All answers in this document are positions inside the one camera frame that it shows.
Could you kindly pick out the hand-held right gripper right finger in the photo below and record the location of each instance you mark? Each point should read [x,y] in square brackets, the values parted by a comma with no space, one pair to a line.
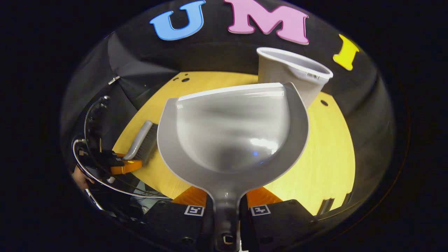
[276,218]

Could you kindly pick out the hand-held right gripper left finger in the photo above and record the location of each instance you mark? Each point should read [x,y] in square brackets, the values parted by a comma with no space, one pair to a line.
[175,218]

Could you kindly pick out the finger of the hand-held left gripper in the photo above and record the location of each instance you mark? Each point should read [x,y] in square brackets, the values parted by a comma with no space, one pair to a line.
[127,167]
[110,157]

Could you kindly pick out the small grey broom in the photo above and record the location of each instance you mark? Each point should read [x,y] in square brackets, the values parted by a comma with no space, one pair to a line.
[141,138]

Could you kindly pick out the grey dustpan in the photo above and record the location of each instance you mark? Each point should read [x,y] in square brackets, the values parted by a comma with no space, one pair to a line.
[231,133]

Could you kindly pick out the white ribbed garbage bin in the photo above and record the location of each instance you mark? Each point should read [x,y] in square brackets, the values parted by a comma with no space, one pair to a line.
[280,70]

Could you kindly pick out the yellow wooden desktop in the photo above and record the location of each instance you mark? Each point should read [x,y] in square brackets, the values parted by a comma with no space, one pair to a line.
[325,157]

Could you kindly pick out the white cloth clip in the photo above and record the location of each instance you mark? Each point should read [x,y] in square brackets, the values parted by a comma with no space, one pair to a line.
[113,80]

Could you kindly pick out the black desk edge bracket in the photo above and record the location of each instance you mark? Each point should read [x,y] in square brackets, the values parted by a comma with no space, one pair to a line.
[325,206]
[347,198]

